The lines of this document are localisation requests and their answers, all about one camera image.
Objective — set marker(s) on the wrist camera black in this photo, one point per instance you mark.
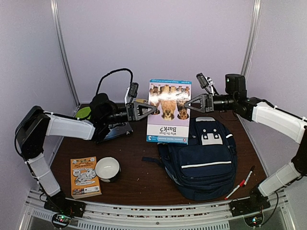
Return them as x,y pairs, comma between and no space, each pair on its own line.
133,89
202,80

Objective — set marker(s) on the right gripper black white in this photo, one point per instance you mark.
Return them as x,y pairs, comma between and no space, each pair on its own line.
207,101

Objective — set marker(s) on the white black bowl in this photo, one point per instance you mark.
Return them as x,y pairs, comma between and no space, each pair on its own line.
108,169

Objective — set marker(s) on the dark blue cover book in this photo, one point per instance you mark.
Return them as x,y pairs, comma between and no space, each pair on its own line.
117,130

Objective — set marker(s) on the green plate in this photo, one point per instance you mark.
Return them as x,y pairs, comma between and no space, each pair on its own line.
84,113

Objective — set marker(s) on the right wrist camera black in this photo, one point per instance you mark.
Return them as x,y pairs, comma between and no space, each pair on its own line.
202,80

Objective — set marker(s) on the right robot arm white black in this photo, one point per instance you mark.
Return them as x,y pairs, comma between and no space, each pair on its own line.
260,111

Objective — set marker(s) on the aluminium corner post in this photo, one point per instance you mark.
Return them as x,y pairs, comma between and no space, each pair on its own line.
63,53
252,37

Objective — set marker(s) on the navy blue student backpack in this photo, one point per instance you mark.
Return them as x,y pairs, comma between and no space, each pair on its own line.
204,168

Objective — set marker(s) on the red white marker pen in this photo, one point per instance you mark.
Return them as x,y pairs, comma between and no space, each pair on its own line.
235,189

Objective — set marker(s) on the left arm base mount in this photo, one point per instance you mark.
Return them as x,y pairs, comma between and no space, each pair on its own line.
64,210

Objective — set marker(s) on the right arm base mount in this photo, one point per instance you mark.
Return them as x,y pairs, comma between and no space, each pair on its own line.
251,208

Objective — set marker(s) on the right aluminium corner post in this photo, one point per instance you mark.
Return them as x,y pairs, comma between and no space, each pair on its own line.
252,37

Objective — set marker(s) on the left aluminium corner post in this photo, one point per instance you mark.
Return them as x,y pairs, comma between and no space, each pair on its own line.
63,53

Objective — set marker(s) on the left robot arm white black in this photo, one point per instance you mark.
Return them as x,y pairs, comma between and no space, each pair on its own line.
30,134

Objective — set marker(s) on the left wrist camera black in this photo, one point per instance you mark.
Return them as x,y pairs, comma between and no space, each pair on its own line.
133,89

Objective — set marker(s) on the dog picture book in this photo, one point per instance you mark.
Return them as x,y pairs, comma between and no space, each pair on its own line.
170,122

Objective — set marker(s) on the orange cartoon paperback book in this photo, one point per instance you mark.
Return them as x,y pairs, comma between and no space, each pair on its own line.
84,181

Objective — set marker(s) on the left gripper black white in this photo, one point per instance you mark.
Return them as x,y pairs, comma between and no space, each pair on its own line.
133,108

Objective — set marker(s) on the black white marker pen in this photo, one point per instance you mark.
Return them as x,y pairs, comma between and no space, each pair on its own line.
249,175

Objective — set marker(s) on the aluminium front rail frame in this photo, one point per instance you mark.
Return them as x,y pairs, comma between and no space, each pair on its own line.
205,216

